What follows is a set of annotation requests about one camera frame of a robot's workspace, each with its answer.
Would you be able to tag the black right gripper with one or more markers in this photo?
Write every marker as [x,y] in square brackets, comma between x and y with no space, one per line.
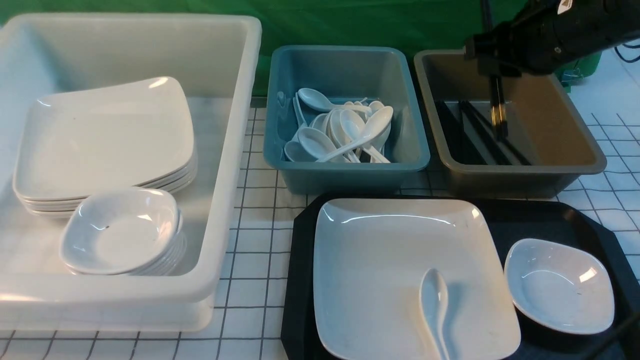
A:
[548,34]

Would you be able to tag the black chopsticks pair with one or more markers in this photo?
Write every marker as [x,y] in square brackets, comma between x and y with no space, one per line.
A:
[498,108]

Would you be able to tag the small white sauce bowl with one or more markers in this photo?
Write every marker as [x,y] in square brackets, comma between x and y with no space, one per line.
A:
[560,287]

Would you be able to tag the white ceramic soup spoon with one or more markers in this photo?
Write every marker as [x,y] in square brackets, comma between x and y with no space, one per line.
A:
[434,300]

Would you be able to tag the large white square rice plate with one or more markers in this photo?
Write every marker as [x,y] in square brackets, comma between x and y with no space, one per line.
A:
[370,256]

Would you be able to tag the top stacked white square plate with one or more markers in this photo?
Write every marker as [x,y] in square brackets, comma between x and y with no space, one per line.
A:
[75,144]

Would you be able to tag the metal binder clip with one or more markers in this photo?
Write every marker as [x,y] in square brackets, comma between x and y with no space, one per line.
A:
[570,77]

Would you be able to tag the green backdrop cloth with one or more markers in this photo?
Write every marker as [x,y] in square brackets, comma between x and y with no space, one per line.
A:
[406,25]

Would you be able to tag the black chopsticks in bin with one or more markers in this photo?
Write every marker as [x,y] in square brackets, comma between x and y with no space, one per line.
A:
[470,140]

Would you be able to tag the teal plastic bin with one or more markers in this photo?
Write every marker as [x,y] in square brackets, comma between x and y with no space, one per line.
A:
[345,73]

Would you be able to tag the black serving tray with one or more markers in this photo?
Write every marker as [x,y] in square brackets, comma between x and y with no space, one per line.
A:
[507,219]

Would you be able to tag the pile of white spoons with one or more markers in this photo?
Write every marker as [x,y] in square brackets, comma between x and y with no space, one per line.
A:
[341,133]

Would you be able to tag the large white plastic tub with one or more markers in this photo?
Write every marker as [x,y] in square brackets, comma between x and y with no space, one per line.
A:
[214,58]

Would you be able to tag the top stacked small white bowl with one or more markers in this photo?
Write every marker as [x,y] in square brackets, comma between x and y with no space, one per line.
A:
[125,203]

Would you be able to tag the stack of small white bowls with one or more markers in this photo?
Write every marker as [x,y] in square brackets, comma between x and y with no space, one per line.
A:
[126,247]

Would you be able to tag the stack of white square plates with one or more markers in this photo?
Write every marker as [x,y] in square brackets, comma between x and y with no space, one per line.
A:
[64,208]

